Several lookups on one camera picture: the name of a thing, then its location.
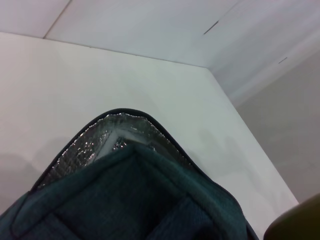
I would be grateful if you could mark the teal fabric lunch bag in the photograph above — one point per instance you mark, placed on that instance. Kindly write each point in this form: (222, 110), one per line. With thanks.
(125, 190)

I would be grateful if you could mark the green cucumber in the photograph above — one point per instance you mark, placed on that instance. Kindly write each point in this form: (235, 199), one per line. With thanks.
(297, 220)

